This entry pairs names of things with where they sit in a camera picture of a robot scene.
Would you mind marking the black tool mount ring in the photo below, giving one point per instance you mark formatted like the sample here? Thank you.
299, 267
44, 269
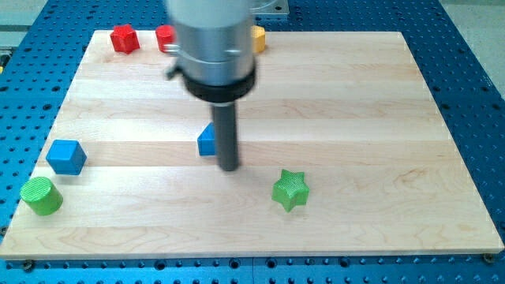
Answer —
223, 93

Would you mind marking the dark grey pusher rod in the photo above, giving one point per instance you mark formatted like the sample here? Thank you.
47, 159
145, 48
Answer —
226, 135

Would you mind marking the blue triangle block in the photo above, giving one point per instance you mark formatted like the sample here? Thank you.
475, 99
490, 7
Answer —
206, 141

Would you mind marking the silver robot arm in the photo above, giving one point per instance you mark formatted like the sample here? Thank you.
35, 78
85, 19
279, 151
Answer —
215, 59

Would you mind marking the yellow hexagon block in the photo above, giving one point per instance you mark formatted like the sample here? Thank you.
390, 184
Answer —
258, 39

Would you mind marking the red cylinder block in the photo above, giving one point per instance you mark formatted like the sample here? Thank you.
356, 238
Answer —
165, 34

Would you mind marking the green star block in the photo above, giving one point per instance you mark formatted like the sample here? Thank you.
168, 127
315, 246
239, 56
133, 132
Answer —
290, 190

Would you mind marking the red star block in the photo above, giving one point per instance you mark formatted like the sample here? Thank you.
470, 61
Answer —
124, 39

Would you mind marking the light wooden board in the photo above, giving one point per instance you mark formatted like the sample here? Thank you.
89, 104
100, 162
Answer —
349, 109

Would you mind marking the blue cube block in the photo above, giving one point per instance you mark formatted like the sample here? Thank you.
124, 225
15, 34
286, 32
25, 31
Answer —
66, 157

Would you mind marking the green cylinder block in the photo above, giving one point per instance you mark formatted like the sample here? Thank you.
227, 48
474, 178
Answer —
41, 195

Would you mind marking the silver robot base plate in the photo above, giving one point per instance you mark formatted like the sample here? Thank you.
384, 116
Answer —
270, 7

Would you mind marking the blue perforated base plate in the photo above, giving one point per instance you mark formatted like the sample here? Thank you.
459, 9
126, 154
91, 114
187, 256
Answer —
40, 72

